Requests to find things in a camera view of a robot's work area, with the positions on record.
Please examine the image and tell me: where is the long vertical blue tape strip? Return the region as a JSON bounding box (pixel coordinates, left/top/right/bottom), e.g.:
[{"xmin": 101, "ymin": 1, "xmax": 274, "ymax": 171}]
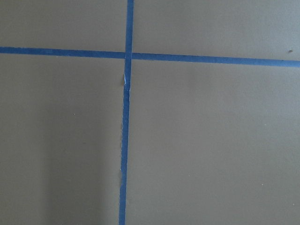
[{"xmin": 118, "ymin": 0, "xmax": 134, "ymax": 225}]

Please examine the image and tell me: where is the brown paper table cover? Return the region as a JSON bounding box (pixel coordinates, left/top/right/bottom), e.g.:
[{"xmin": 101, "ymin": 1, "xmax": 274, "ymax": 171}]
[{"xmin": 0, "ymin": 0, "xmax": 300, "ymax": 225}]

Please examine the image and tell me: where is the long horizontal blue tape strip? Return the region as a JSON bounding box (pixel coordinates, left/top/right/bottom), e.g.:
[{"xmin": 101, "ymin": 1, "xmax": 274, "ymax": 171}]
[{"xmin": 0, "ymin": 46, "xmax": 300, "ymax": 68}]

